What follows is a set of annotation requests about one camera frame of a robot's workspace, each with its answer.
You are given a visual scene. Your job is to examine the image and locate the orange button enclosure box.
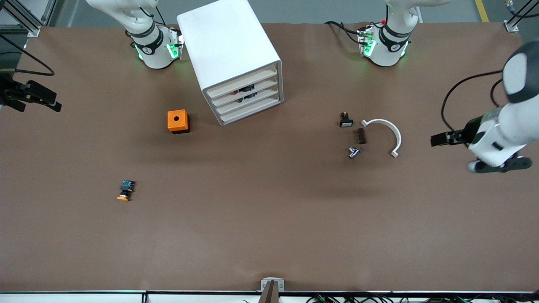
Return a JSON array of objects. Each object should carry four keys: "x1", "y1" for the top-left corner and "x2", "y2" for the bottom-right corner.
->
[{"x1": 167, "y1": 109, "x2": 190, "y2": 135}]

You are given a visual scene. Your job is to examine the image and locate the yellow mushroom push button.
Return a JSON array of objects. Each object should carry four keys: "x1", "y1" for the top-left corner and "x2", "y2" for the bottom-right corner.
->
[{"x1": 117, "y1": 180, "x2": 136, "y2": 202}]

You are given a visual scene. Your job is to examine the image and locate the aluminium frame post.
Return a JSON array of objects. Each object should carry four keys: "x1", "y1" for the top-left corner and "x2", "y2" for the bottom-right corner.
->
[
  {"x1": 0, "y1": 0, "x2": 57, "y2": 37},
  {"x1": 504, "y1": 0, "x2": 539, "y2": 32}
]

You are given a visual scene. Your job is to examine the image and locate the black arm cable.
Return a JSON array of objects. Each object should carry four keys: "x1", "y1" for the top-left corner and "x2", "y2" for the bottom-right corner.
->
[
  {"x1": 0, "y1": 34, "x2": 56, "y2": 77},
  {"x1": 440, "y1": 70, "x2": 506, "y2": 133}
]

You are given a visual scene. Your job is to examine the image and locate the white curved plastic arc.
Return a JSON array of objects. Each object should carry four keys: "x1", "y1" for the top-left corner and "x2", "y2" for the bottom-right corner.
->
[{"x1": 361, "y1": 119, "x2": 402, "y2": 158}]

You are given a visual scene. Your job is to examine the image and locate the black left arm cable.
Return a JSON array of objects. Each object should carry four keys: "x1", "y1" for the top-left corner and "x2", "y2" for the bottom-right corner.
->
[{"x1": 440, "y1": 70, "x2": 506, "y2": 133}]

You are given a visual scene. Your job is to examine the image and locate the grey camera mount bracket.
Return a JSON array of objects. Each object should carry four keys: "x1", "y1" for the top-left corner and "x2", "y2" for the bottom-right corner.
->
[{"x1": 260, "y1": 277, "x2": 286, "y2": 293}]

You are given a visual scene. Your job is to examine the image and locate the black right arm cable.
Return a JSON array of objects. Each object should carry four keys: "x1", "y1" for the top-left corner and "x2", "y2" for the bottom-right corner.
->
[{"x1": 0, "y1": 34, "x2": 56, "y2": 77}]

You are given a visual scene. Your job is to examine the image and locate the white table edge rail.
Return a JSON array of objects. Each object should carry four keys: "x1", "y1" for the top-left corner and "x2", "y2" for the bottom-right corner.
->
[{"x1": 0, "y1": 291, "x2": 539, "y2": 303}]

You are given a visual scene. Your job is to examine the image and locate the black cable bundle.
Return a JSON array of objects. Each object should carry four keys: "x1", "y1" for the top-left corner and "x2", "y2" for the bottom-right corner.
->
[{"x1": 307, "y1": 294, "x2": 539, "y2": 303}]

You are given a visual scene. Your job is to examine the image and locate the brown camera post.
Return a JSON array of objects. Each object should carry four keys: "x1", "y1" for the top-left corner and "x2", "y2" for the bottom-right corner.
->
[{"x1": 258, "y1": 280, "x2": 280, "y2": 303}]

